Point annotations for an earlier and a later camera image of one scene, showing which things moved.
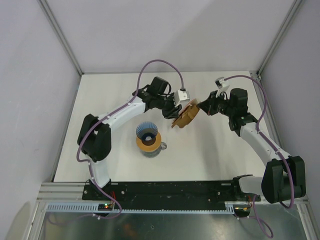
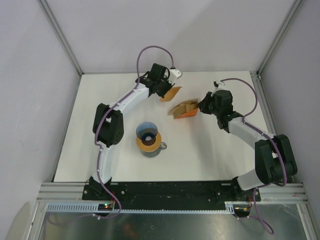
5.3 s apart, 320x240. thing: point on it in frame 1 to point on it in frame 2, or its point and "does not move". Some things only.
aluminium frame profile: [62, 34] does not move
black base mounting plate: [216, 191] does not move
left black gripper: [173, 112] to [162, 94]
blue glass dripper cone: [147, 132] does not move
